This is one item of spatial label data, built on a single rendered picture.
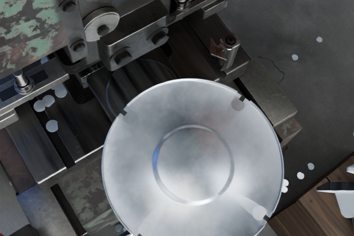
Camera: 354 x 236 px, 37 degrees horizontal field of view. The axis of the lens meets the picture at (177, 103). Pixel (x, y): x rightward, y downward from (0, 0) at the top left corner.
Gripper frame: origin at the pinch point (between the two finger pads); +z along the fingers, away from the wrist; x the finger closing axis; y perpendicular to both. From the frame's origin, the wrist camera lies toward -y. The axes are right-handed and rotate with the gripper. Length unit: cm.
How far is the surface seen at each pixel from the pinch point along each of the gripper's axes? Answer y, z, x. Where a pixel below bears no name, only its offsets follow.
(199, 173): 2.1, 21.2, -0.7
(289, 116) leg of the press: -14.9, 3.1, 14.0
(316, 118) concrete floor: -40, -23, 78
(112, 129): -3.5, 35.6, -0.7
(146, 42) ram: -12.4, 31.3, -14.6
